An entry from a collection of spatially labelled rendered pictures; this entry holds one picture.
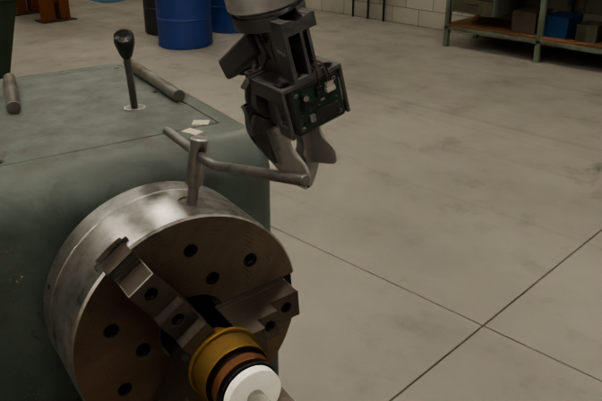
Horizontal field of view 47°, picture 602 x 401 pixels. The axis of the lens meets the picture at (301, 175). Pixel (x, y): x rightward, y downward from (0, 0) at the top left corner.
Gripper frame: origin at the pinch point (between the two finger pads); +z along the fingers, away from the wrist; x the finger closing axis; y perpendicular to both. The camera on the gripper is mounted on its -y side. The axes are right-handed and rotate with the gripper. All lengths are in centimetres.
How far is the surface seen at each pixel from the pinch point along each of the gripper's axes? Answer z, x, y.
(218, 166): -1.4, -6.2, -7.9
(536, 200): 192, 215, -155
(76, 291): 7.7, -25.8, -13.2
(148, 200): 3.8, -13.0, -17.7
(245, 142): 8.4, 6.3, -28.1
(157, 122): 4.9, -1.8, -41.1
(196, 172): 1.1, -7.0, -13.6
